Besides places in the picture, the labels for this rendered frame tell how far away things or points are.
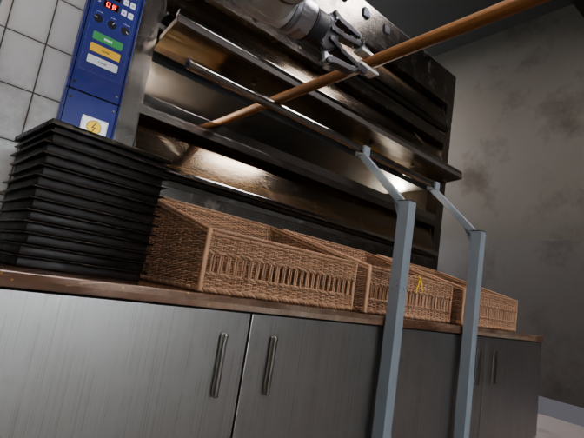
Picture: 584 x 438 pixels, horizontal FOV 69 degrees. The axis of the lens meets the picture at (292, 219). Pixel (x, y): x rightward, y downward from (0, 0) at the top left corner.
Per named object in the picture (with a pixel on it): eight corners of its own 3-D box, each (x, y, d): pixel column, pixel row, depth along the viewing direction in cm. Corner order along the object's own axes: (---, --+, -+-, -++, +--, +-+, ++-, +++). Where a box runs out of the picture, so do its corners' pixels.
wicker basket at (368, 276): (268, 295, 170) (278, 227, 174) (357, 308, 207) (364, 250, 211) (365, 313, 134) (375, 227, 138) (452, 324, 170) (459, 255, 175)
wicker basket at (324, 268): (118, 275, 133) (137, 189, 137) (260, 294, 169) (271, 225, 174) (195, 292, 97) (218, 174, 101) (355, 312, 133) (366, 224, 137)
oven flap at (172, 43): (177, 20, 134) (150, 49, 149) (462, 179, 246) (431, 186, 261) (178, 14, 135) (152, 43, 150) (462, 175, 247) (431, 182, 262)
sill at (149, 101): (135, 108, 146) (137, 96, 147) (426, 222, 259) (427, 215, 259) (142, 103, 142) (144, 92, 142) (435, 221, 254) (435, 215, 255)
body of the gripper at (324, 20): (298, 10, 98) (327, 31, 103) (292, 44, 96) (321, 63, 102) (321, -4, 92) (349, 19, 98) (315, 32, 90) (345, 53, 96)
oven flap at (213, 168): (130, 167, 138) (134, 117, 146) (431, 257, 250) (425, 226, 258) (136, 161, 135) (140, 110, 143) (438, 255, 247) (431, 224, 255)
